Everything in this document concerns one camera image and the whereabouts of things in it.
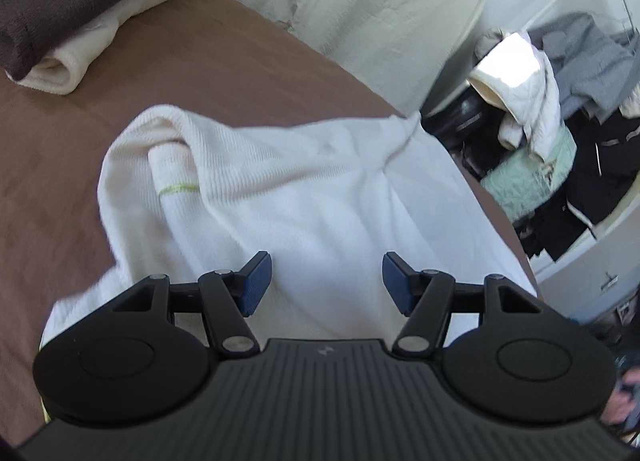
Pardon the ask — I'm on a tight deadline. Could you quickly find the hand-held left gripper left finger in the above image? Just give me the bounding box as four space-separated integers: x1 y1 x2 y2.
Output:
112 251 274 356

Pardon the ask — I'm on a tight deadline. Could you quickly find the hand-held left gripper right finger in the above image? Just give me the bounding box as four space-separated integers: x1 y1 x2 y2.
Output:
381 251 544 356

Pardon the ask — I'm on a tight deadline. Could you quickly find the mint green cloth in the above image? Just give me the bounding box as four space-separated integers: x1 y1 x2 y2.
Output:
481 133 579 228

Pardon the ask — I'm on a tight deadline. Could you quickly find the black bag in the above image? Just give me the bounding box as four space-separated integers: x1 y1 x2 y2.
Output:
424 90 487 152

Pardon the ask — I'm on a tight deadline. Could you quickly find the white cabinet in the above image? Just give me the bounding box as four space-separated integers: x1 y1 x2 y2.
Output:
534 218 640 324

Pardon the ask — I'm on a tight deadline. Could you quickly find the black garment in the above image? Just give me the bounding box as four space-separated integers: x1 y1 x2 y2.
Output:
519 111 640 263

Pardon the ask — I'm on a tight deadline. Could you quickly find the cream folded towel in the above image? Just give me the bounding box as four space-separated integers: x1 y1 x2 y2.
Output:
5 0 211 98

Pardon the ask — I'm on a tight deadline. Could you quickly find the grey hoodie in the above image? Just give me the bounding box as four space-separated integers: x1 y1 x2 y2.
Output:
527 12 640 126

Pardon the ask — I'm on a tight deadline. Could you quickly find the white rack pole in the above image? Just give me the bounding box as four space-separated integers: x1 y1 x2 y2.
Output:
519 0 585 32

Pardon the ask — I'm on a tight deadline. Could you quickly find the cream cloth on wall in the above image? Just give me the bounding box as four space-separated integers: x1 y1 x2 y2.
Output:
200 0 497 118

